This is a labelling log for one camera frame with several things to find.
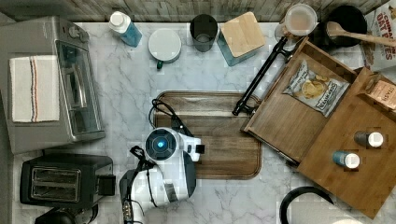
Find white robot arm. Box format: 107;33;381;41
119;128;205;224

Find wooden cutting board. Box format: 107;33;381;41
153;91;262;179

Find white lidded green mug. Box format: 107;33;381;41
148;28;182;70

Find teal canister with wooden lid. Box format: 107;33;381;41
218;12;265;66

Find dark metal cup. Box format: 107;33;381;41
190;14;218;52

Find silver toaster oven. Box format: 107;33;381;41
1;16;106;154

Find white blue plastic bottle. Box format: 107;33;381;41
108;11;142;48

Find bag of potato chips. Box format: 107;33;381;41
283;60;349;118

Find clear plastic lidded container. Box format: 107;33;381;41
275;4;318;43

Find wooden spoon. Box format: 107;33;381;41
326;21;396;47

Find wooden organizer shelf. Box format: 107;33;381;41
243;39;396;218

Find blue spice shaker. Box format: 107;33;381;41
332;150;361;169

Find black toaster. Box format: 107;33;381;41
20;153;116;208

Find striped white kitchen towel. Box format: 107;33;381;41
9;55;60;123

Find grey spice shaker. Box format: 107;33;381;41
354;131;384;147

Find black frying pan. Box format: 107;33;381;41
233;5;367;116

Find orange Stash tea packets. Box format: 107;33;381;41
366;79;396;110

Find oat cereal box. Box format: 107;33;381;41
361;1;396;73

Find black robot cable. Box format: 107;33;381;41
148;98;194;137

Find black kettle handle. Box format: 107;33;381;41
278;186;334;224

